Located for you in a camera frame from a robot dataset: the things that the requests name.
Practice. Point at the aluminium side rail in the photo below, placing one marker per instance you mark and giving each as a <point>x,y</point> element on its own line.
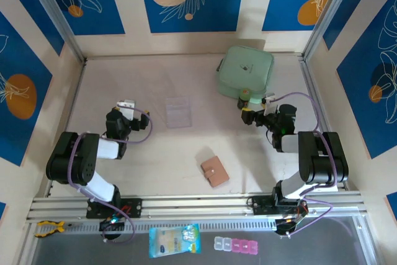
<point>75,91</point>
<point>312,91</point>

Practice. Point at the blue wet wipes packet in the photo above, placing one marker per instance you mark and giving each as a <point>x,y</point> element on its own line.
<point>175,240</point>

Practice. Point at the aluminium frame post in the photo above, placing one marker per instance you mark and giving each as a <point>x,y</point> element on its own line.
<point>331,13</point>
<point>56,13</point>

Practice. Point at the mint green zip pouch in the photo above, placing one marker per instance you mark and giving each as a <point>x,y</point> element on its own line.
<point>245,69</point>

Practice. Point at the clear acrylic card stand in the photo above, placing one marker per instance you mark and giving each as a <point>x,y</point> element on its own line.
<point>178,112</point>

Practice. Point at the white pink pill organizer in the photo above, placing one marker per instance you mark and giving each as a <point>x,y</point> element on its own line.
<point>235,245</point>

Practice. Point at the aluminium front rail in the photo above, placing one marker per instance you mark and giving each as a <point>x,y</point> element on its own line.
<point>198,203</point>

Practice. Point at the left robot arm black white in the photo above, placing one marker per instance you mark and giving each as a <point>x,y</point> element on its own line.
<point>77,159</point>

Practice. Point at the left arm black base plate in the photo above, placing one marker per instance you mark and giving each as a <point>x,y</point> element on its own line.
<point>136,207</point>

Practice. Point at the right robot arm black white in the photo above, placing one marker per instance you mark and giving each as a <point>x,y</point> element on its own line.
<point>322,159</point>

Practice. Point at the small dark bottle green cap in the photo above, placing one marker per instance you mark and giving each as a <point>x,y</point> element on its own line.
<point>244,97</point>

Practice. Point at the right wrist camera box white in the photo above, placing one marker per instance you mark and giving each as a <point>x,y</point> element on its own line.
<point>270,103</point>

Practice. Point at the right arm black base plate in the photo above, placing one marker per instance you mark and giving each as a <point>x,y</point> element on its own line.
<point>260,206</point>

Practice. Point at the pink leather card holder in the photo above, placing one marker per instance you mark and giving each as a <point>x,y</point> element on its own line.
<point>214,172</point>

